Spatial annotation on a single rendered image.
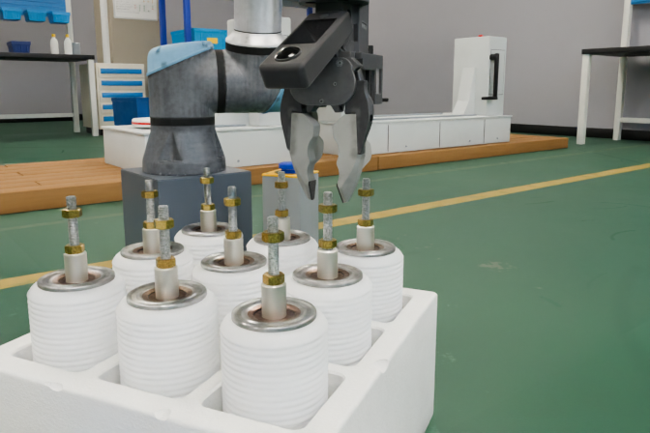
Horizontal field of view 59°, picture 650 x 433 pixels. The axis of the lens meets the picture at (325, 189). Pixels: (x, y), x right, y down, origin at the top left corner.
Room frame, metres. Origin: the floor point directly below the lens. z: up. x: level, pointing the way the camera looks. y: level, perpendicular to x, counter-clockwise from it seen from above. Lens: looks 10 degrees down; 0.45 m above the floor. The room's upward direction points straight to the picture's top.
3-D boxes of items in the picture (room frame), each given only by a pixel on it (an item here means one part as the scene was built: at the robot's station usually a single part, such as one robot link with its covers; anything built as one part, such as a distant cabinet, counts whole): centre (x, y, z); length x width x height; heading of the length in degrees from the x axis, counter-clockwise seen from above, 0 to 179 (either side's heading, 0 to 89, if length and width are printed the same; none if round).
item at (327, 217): (0.59, 0.00, 0.30); 0.01 x 0.01 x 0.08
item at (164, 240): (0.53, 0.15, 0.30); 0.01 x 0.01 x 0.08
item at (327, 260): (0.59, 0.00, 0.26); 0.02 x 0.02 x 0.03
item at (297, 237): (0.75, 0.06, 0.25); 0.08 x 0.08 x 0.01
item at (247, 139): (2.92, 0.62, 0.45); 0.82 x 0.57 x 0.74; 128
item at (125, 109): (5.08, 1.55, 0.19); 0.50 x 0.41 x 0.37; 43
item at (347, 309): (0.59, 0.00, 0.16); 0.10 x 0.10 x 0.18
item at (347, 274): (0.59, 0.00, 0.25); 0.08 x 0.08 x 0.01
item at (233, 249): (0.64, 0.11, 0.26); 0.02 x 0.02 x 0.03
